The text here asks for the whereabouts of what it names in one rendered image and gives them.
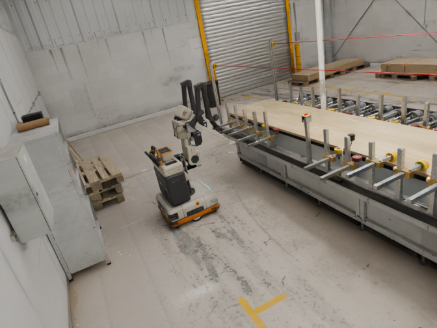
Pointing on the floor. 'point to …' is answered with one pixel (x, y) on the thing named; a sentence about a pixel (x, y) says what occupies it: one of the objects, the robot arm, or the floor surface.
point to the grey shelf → (64, 198)
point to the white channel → (320, 53)
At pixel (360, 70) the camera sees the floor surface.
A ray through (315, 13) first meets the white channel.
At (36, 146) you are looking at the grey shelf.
